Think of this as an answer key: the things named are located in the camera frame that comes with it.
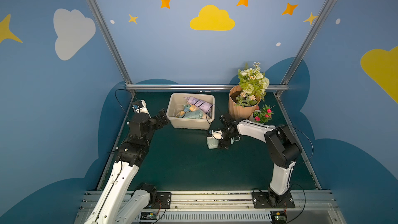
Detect mint green umbrella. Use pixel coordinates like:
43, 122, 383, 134
180, 110, 203, 119
206, 130, 221, 149

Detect beige umbrella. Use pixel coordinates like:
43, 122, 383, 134
185, 105, 200, 112

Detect lilac purple umbrella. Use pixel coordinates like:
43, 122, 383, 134
185, 96, 212, 116

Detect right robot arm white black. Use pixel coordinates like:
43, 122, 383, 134
217, 114, 302, 208

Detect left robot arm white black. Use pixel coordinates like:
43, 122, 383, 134
85, 107, 169, 224

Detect beige plastic storage box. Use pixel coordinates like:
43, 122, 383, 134
166, 93, 215, 130

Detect terracotta pot with white flowers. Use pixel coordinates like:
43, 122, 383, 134
229, 62, 270, 119

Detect small white pot pink flowers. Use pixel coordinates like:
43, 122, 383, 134
249, 104, 274, 124

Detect left circuit board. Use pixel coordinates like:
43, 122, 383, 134
140, 212, 158, 222

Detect circuit board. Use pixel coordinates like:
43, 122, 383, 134
271, 212, 287, 224
140, 212, 158, 222

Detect right circuit board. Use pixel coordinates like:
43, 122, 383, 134
271, 212, 287, 224

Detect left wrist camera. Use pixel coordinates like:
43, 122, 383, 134
132, 100, 150, 115

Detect aluminium frame back bar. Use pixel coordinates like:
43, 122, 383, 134
125, 83, 289, 91

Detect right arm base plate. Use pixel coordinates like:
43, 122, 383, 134
252, 191, 295, 209

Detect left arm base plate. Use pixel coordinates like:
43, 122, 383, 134
144, 192, 172, 209

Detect aluminium mounting rail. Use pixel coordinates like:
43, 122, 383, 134
75, 190, 346, 224

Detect aluminium frame left post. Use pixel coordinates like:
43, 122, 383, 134
86, 0, 132, 89

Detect aluminium frame post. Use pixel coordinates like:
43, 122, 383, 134
86, 0, 132, 89
276, 0, 338, 99

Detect aluminium frame right post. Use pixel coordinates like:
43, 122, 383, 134
276, 0, 338, 99

